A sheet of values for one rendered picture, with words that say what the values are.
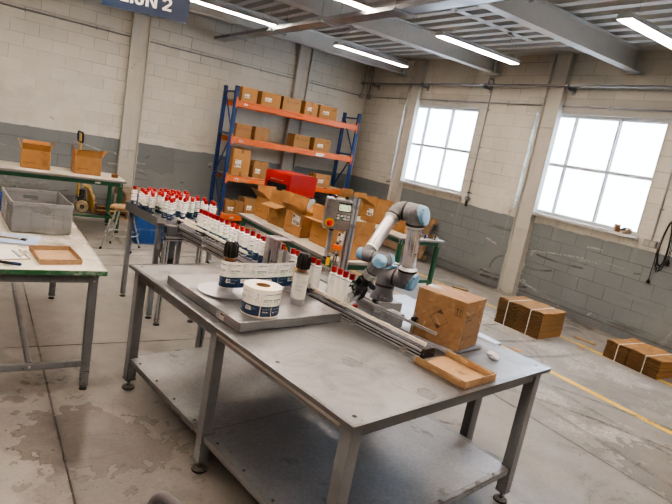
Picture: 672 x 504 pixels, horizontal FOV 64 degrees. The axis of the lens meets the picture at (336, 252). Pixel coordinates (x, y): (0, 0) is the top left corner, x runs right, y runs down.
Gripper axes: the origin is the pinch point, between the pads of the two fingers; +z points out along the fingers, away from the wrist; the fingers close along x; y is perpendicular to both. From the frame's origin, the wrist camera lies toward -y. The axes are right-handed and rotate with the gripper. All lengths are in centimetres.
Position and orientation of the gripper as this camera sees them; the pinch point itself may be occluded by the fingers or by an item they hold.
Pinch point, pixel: (352, 300)
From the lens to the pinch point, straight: 317.2
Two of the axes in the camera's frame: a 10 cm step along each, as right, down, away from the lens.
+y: -7.4, 0.0, -6.8
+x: 4.8, 7.1, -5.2
